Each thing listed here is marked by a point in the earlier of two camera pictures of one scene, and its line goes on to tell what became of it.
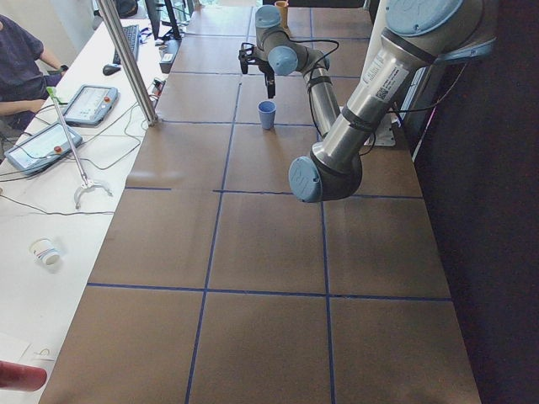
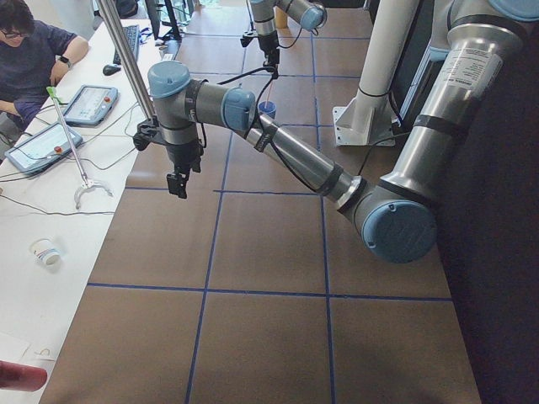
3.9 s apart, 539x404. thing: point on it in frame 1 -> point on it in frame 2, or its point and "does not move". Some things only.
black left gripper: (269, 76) -> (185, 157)
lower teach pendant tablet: (41, 148) does not move
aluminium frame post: (151, 117) does not move
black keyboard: (132, 34) does not move
